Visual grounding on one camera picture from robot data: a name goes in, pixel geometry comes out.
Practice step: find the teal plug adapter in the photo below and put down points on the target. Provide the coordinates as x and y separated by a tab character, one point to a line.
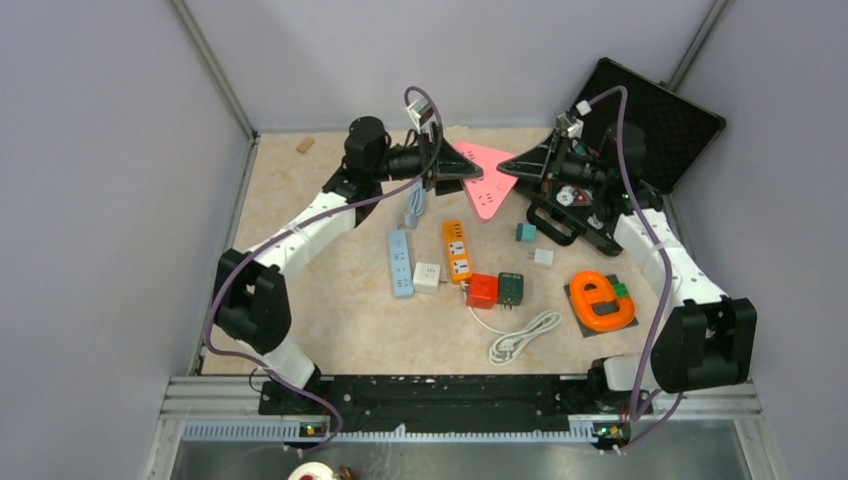
525	233

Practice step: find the red cube socket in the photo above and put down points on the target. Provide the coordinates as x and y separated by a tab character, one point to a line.
482	291

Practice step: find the white cube socket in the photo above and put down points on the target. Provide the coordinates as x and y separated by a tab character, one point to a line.
426	278

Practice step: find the small wooden block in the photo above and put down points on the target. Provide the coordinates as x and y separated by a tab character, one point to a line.
305	145

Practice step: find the white plug adapter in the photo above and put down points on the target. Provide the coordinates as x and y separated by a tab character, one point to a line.
542	257

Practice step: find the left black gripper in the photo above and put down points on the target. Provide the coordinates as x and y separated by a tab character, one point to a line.
452	165

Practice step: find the red white emergency button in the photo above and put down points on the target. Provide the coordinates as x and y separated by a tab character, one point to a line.
314	471

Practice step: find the grey mat under toy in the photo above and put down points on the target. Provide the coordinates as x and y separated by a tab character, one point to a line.
599	308

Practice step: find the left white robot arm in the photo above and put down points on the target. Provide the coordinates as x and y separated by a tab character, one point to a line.
251	304

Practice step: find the blue power strip with cable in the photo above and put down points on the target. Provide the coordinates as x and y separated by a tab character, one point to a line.
406	218

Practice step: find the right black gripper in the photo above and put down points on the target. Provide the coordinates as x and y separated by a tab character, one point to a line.
536	164

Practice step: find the pink triangular power strip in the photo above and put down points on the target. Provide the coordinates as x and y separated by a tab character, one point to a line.
488	192

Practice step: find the orange power strip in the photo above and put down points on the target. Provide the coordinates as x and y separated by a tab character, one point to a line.
459	263

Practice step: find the green cube socket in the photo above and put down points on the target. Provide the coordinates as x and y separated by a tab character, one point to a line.
510	289

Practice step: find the black open case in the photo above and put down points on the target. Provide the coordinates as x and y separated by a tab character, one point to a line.
677	132

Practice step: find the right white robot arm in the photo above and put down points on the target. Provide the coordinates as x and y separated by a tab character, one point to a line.
699	337

